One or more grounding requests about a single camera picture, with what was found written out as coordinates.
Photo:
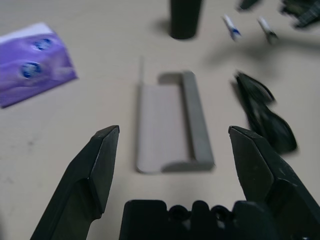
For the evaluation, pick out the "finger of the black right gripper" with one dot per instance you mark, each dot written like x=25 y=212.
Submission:
x=247 y=3
x=302 y=13

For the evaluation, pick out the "purple tissue box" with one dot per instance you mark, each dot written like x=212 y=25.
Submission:
x=32 y=70

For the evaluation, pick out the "black plastic cup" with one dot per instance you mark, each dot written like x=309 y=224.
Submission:
x=186 y=20

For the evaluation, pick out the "white marker with black cap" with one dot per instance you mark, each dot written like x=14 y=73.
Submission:
x=267 y=28

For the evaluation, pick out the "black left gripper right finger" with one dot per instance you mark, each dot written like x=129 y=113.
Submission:
x=275 y=185

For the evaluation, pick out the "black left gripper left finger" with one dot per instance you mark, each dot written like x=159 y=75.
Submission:
x=82 y=190

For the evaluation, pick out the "grey glasses case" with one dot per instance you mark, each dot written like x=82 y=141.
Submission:
x=162 y=120

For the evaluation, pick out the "white marker with blue cap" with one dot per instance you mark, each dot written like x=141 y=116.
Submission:
x=231 y=26

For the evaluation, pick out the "black sunglasses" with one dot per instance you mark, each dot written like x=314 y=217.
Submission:
x=265 y=112

